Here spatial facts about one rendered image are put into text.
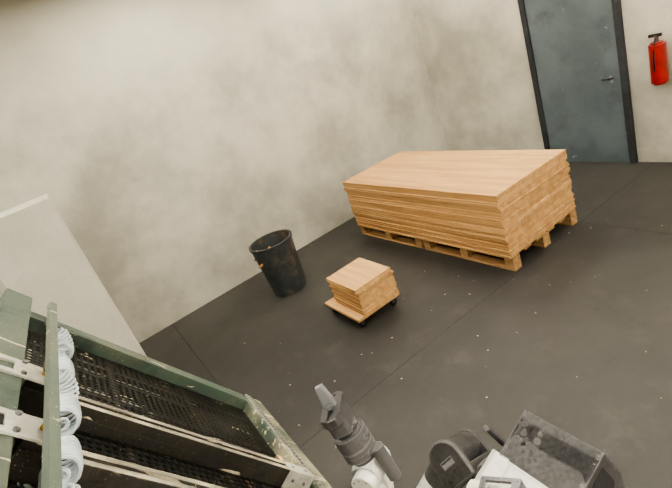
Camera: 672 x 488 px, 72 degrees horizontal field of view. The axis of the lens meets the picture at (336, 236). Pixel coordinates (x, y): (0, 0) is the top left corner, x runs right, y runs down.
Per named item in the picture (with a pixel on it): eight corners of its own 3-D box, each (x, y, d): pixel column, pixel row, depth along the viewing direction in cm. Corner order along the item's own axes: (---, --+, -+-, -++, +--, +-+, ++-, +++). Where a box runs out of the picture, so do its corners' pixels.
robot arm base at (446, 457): (445, 456, 134) (461, 421, 132) (486, 487, 126) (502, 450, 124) (419, 470, 122) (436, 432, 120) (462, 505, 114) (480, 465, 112)
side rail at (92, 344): (236, 420, 239) (247, 400, 241) (8, 339, 182) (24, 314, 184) (231, 412, 246) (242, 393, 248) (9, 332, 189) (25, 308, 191)
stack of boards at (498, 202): (579, 221, 467) (567, 148, 440) (514, 273, 425) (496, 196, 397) (415, 201, 674) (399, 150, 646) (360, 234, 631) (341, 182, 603)
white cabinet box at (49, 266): (166, 391, 447) (47, 198, 373) (106, 430, 423) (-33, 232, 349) (153, 367, 497) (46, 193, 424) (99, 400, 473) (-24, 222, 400)
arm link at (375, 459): (349, 432, 123) (371, 465, 125) (332, 464, 114) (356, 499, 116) (384, 426, 117) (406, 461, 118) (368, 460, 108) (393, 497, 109)
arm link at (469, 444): (438, 463, 133) (460, 424, 130) (465, 487, 127) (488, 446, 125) (418, 474, 124) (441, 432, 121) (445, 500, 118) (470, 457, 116)
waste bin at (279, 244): (319, 281, 547) (299, 232, 524) (280, 305, 525) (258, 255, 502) (297, 271, 593) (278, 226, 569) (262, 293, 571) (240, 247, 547)
